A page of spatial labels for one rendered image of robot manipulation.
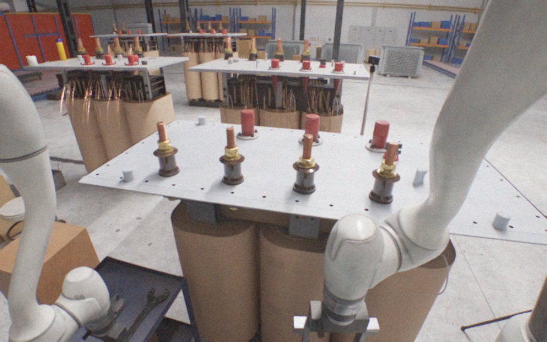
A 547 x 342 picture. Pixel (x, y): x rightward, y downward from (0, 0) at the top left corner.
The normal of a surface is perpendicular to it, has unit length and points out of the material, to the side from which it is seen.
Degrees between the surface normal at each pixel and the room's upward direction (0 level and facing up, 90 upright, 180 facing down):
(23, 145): 98
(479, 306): 0
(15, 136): 91
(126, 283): 0
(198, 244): 90
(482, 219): 0
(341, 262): 83
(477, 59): 94
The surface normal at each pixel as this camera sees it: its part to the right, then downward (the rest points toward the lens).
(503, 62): -0.79, 0.48
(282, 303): -0.25, 0.46
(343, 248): -0.66, 0.15
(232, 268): 0.33, 0.45
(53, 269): 0.98, 0.11
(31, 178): 0.62, 0.51
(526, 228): 0.02, -0.88
